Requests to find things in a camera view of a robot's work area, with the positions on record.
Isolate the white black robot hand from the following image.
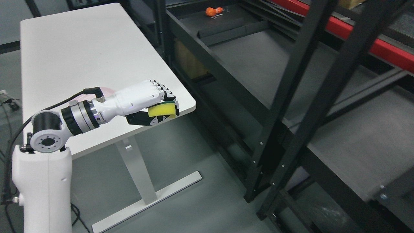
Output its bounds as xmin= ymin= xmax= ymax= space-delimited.
xmin=91 ymin=80 xmax=180 ymax=126

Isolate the green yellow sponge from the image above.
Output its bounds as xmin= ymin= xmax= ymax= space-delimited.
xmin=147 ymin=100 xmax=180 ymax=118

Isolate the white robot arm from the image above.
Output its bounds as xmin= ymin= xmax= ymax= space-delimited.
xmin=12 ymin=99 xmax=104 ymax=233

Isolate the pink round plate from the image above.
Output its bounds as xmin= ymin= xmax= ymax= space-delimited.
xmin=75 ymin=87 xmax=115 ymax=102

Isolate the white rectangular table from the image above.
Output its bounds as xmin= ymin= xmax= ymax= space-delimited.
xmin=20 ymin=3 xmax=202 ymax=233

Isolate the orange plastic toy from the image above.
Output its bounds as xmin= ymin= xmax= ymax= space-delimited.
xmin=205 ymin=7 xmax=223 ymax=17

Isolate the black metal shelving rack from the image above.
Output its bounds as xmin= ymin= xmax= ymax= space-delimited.
xmin=166 ymin=0 xmax=413 ymax=233

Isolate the red metal beam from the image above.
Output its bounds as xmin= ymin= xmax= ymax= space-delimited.
xmin=275 ymin=0 xmax=414 ymax=74

